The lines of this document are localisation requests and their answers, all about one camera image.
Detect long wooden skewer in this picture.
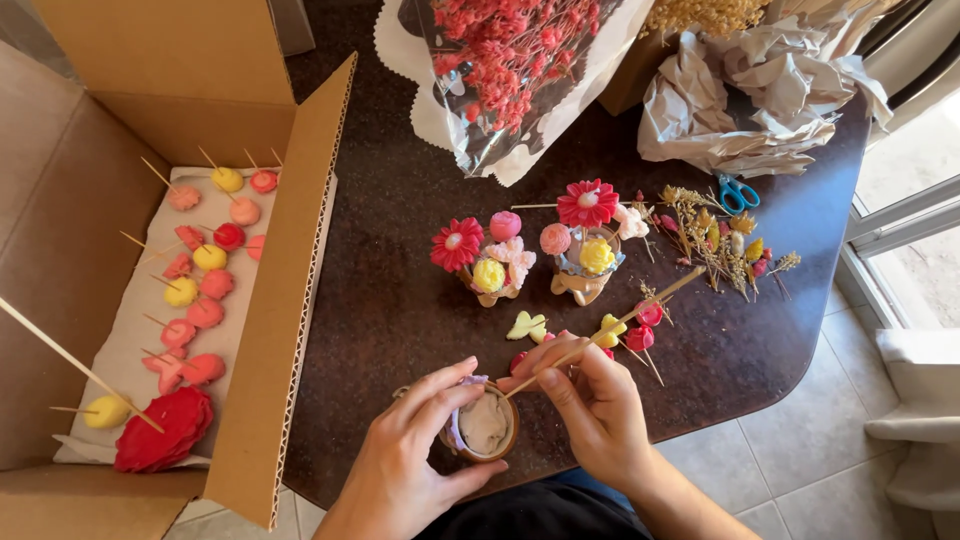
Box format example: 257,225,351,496
0,295,165,435
503,267,707,399

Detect yellow dried flower bunch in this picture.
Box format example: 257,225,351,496
641,0,774,40

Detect blue paper frill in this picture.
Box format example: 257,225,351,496
554,227,627,279

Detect red daisy wax flower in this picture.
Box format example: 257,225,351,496
555,177,621,230
429,216,486,273

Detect small dried flower sprig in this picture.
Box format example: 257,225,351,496
637,280,675,328

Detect yellow wax butterfly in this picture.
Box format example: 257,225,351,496
505,310,549,345

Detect pink rose wax flower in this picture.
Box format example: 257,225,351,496
488,210,523,243

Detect red dried flower bouquet wrap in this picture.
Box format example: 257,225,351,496
372,0,656,188

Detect pile of dried flower sprigs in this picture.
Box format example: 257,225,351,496
632,183,803,303

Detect person's right hand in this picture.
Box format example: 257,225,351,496
496,332,655,493

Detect large cardboard box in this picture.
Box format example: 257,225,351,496
0,0,360,532

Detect white clay filling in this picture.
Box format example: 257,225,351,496
458,393,510,456

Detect blue handled scissors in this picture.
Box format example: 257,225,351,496
715,172,762,217

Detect pink round wax flower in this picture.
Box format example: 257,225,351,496
539,222,573,257

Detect pile of large red flowers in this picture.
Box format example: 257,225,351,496
113,385,216,474

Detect white cushioned seat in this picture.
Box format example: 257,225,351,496
863,327,960,513

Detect white sliding door frame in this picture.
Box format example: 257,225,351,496
834,0,960,332

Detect small brown cardboard box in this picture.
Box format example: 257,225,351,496
597,30,680,118

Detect crumpled brown paper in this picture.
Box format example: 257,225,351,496
636,0,895,180

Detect person's left hand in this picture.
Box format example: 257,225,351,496
337,356,510,528

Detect person's dark clothing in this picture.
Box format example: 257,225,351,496
414,466,655,540

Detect group of wax flowers on sticks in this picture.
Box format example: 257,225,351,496
49,145,285,431

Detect light pink wax flower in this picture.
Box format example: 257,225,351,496
483,236,538,292

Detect brown ceramic pot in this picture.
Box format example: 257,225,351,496
456,264,520,309
437,377,521,463
549,268,613,308

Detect pale pink wax flower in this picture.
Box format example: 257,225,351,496
612,203,651,242

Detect purple paper frill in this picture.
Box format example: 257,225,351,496
445,374,490,453

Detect thin wooden skewer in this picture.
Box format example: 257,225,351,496
510,199,640,210

